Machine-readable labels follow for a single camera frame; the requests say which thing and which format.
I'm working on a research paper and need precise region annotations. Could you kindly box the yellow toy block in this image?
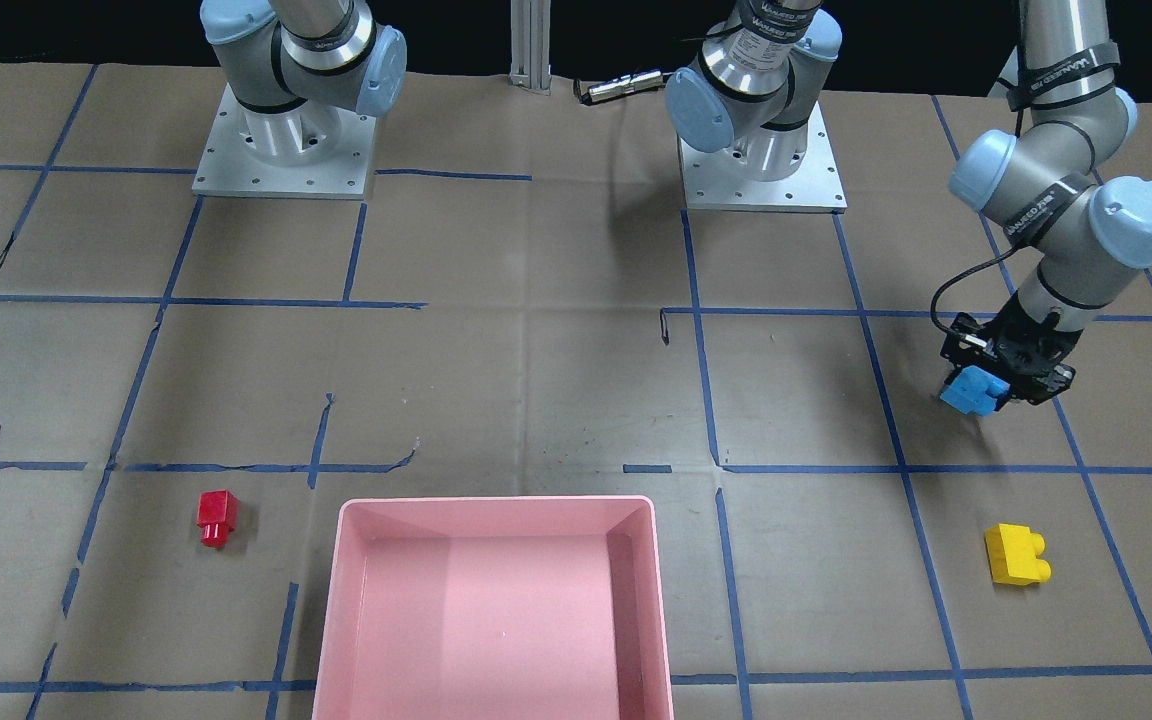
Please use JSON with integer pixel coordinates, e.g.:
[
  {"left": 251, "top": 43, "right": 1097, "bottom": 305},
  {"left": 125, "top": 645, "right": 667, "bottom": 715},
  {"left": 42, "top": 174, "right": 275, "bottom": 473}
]
[{"left": 983, "top": 523, "right": 1052, "bottom": 588}]

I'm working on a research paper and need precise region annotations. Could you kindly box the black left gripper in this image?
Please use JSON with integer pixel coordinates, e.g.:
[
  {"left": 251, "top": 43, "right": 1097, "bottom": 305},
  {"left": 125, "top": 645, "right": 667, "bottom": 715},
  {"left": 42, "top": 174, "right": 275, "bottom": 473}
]
[{"left": 941, "top": 291, "right": 1076, "bottom": 407}]

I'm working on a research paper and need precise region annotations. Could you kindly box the metal cable connector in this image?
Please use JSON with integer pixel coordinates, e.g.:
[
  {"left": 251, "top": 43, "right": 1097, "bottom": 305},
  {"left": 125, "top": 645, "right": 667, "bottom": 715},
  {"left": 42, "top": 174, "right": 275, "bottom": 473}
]
[{"left": 573, "top": 69, "right": 670, "bottom": 108}]

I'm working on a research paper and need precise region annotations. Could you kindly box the blue toy block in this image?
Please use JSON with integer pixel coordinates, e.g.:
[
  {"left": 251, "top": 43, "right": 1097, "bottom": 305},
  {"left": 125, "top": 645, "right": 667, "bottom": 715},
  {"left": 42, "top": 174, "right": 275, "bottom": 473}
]
[{"left": 940, "top": 366, "right": 1011, "bottom": 416}]

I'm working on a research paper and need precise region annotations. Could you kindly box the aluminium frame post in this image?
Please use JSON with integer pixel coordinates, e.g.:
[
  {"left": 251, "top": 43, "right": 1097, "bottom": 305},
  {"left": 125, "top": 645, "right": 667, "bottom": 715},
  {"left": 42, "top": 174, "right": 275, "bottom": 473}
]
[{"left": 508, "top": 0, "right": 552, "bottom": 94}]

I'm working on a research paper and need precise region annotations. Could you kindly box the red toy block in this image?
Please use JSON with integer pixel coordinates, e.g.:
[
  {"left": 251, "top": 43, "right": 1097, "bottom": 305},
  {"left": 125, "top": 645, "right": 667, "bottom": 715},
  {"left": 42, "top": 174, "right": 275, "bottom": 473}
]
[{"left": 196, "top": 488, "right": 241, "bottom": 550}]

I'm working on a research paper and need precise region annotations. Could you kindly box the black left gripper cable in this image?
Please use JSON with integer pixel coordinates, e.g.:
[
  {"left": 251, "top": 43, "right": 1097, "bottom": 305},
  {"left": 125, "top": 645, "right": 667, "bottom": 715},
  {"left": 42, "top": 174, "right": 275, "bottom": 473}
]
[{"left": 930, "top": 255, "right": 1009, "bottom": 346}]

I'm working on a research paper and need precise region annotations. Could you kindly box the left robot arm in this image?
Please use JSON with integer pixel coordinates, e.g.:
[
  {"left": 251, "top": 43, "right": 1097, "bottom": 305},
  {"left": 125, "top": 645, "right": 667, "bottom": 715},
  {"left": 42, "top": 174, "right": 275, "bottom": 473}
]
[{"left": 666, "top": 1, "right": 1152, "bottom": 416}]

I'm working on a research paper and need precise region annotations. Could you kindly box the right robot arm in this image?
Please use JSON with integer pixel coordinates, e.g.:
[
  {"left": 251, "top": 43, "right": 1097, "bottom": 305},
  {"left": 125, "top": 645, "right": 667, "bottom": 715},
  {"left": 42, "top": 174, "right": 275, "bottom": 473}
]
[{"left": 0, "top": 1, "right": 407, "bottom": 304}]

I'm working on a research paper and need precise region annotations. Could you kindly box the pink plastic box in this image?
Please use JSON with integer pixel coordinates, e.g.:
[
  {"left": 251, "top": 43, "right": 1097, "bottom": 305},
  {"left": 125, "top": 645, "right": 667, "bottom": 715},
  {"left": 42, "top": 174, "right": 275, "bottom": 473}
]
[{"left": 312, "top": 495, "right": 675, "bottom": 719}]

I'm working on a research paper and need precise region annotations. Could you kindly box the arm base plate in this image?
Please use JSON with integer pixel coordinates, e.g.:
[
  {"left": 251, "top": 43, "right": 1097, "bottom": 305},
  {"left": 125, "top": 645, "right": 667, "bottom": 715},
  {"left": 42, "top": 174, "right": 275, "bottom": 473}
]
[
  {"left": 192, "top": 88, "right": 380, "bottom": 200},
  {"left": 679, "top": 105, "right": 849, "bottom": 213}
]

